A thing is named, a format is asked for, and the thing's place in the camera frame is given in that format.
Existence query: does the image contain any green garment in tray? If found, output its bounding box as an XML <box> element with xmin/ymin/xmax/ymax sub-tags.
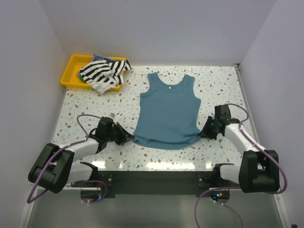
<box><xmin>77</xmin><ymin>72</ymin><xmax>86</xmax><ymax>83</ymax></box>

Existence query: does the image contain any blue ribbed tank top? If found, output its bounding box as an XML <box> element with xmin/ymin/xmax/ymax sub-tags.
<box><xmin>133</xmin><ymin>73</ymin><xmax>201</xmax><ymax>150</ymax></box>

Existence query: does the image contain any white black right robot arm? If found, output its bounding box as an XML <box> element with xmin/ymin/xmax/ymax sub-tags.
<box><xmin>199</xmin><ymin>104</ymin><xmax>280</xmax><ymax>193</ymax></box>

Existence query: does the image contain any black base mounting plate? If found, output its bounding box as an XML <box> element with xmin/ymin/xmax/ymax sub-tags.
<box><xmin>70</xmin><ymin>170</ymin><xmax>240</xmax><ymax>199</ymax></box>

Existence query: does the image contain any black white striped tank top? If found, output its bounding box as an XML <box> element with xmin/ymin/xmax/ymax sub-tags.
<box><xmin>78</xmin><ymin>60</ymin><xmax>132</xmax><ymax>95</ymax></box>

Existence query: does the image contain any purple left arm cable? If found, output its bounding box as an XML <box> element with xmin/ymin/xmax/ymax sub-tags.
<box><xmin>26</xmin><ymin>114</ymin><xmax>105</xmax><ymax>204</ymax></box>

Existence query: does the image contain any blue white striped tank top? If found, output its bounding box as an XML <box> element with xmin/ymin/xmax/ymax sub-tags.
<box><xmin>91</xmin><ymin>54</ymin><xmax>119</xmax><ymax>63</ymax></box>

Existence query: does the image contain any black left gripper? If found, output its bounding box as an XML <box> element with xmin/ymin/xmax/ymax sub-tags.
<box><xmin>105</xmin><ymin>121</ymin><xmax>134</xmax><ymax>144</ymax></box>

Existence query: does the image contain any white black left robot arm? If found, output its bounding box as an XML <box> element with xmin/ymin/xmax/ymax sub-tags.
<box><xmin>28</xmin><ymin>114</ymin><xmax>134</xmax><ymax>193</ymax></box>

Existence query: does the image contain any aluminium frame rail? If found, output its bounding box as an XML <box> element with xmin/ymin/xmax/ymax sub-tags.
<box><xmin>38</xmin><ymin>181</ymin><xmax>86</xmax><ymax>192</ymax></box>

